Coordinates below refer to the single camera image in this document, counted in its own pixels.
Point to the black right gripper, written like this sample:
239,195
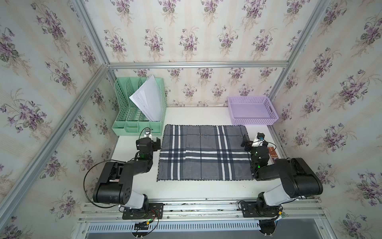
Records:
249,144

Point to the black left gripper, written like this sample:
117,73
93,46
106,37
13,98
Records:
154,144

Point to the grey plaid pillowcase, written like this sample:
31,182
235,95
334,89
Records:
204,153

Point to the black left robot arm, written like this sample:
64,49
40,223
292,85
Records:
115,183

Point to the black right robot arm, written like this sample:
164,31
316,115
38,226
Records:
297,178

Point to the red rectangular packet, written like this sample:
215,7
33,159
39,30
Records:
272,152

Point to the green mesh file organizer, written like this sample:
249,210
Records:
130,121

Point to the purple plastic basket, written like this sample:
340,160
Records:
251,110

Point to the white paper sheets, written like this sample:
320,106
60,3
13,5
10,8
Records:
148,99

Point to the small circuit board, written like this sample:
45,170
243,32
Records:
141,226

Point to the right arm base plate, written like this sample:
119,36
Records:
259,210

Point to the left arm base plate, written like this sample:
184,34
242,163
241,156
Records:
149,211

